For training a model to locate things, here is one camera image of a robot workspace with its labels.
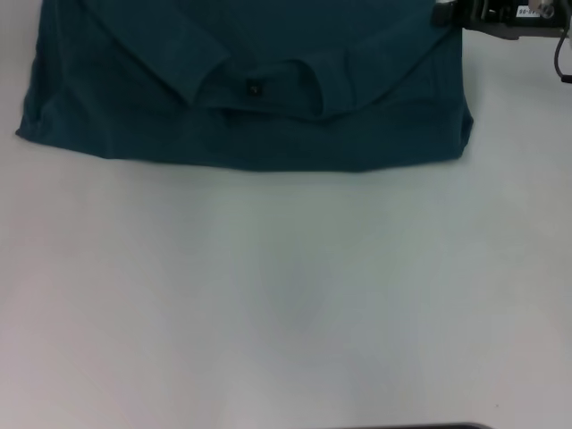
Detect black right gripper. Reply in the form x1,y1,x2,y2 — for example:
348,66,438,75
430,0,572,42

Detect teal t-shirt with beige print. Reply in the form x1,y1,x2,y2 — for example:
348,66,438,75
15,0,475,173

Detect dark robot torso part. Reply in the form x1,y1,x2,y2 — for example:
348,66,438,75
397,422,492,429

